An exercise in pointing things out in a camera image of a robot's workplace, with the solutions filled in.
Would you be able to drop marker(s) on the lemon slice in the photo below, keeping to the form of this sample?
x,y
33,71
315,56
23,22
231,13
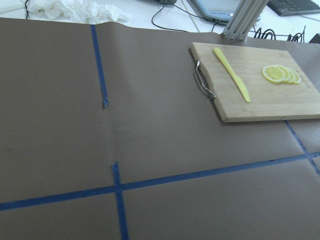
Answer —
x,y
273,74
297,79
287,76
293,76

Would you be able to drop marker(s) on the wooden cutting board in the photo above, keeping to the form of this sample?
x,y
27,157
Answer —
x,y
268,101

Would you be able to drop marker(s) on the black keyboard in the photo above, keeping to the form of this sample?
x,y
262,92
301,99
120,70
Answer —
x,y
284,8

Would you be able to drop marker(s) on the aluminium frame post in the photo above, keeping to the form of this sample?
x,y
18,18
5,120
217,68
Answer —
x,y
244,17

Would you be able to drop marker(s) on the white crumpled cloth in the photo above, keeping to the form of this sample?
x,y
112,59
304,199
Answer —
x,y
76,11

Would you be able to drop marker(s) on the yellow plastic knife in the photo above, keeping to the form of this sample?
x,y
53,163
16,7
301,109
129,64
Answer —
x,y
238,81

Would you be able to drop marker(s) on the metal board handle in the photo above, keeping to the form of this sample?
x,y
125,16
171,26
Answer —
x,y
202,82

